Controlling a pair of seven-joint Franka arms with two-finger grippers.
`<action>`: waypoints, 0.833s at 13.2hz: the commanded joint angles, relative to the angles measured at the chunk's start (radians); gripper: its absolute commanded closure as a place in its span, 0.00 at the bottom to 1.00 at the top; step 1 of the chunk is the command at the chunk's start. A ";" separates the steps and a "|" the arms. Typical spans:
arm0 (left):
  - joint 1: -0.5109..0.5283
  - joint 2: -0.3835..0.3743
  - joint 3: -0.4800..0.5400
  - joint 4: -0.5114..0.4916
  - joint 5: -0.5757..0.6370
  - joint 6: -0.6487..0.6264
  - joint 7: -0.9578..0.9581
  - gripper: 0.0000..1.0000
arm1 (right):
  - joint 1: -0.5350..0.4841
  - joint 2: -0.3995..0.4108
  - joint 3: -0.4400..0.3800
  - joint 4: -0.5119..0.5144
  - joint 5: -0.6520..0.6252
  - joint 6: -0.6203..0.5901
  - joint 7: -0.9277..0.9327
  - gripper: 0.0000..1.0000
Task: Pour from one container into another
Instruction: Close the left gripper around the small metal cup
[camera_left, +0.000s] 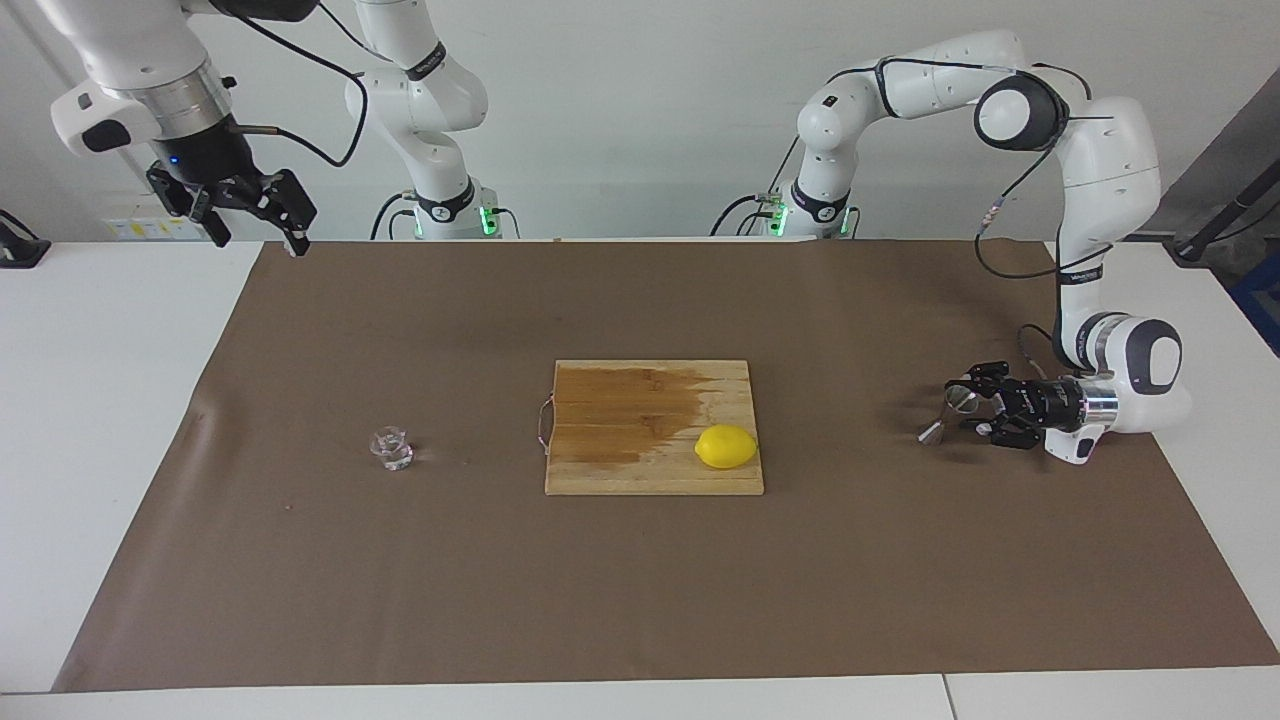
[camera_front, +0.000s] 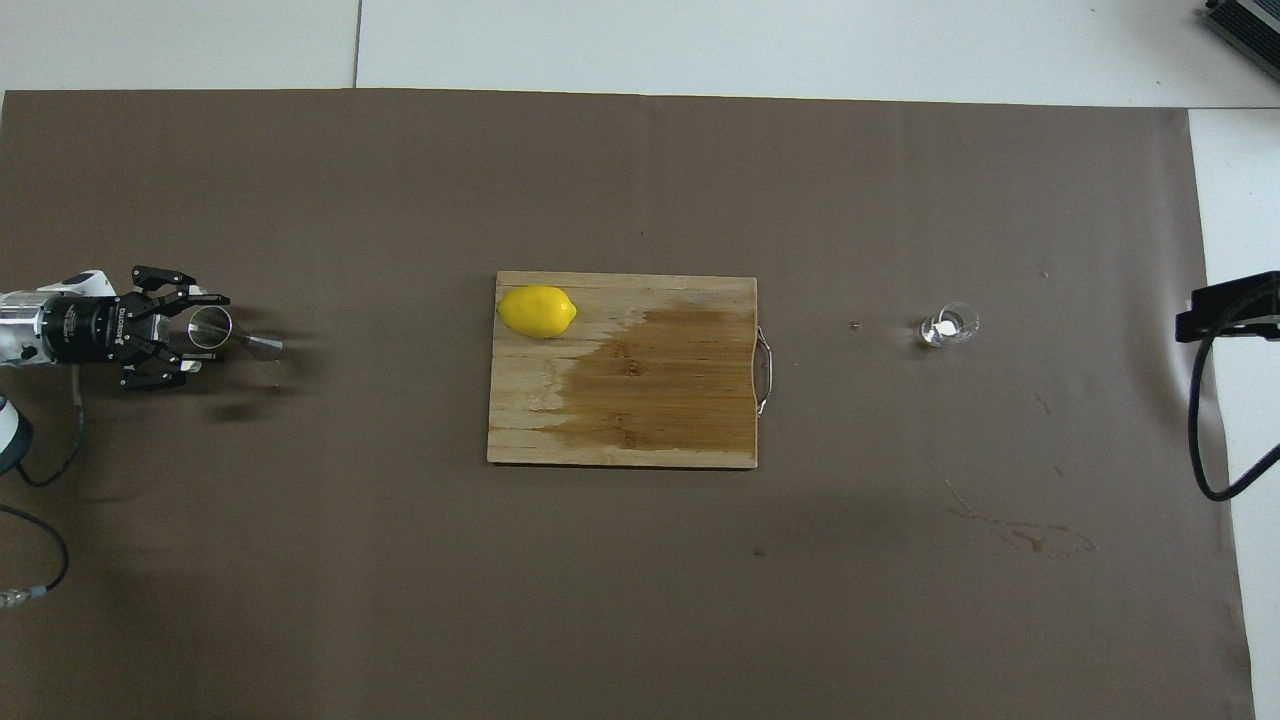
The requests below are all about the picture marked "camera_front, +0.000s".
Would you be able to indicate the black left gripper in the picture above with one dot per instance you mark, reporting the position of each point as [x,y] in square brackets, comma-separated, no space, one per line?
[95,328]

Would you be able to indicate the steel double jigger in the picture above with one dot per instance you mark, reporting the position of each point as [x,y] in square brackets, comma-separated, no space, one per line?
[212,330]

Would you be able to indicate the small clear glass cup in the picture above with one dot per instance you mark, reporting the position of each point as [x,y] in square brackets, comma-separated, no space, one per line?
[948,325]

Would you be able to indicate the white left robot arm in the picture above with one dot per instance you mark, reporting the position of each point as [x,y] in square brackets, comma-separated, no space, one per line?
[20,330]

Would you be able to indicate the brown paper table mat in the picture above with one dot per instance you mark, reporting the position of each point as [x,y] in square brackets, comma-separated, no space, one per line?
[300,560]

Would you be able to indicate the grey ribbed metal device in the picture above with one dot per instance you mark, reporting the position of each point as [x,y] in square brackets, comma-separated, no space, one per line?
[1245,25]

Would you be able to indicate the yellow lemon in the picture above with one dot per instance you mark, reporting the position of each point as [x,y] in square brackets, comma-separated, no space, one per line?
[537,311]

